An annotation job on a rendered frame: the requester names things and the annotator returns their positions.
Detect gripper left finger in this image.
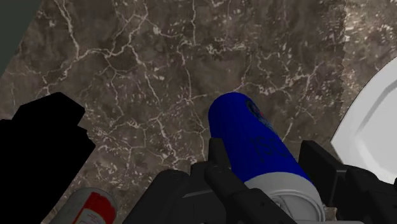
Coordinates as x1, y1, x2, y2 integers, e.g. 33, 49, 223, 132
122, 137, 297, 224

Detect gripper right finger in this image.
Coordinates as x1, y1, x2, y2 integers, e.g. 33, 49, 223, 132
298, 140, 397, 224

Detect white plate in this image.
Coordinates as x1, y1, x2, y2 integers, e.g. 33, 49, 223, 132
330, 55, 397, 185

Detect blue drink can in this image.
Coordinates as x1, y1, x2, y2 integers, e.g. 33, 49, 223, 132
207, 92, 326, 224

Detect red and white can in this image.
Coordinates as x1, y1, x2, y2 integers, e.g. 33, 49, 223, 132
49, 186, 118, 224

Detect black angular block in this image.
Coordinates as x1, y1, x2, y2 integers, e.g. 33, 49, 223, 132
0, 92, 96, 224

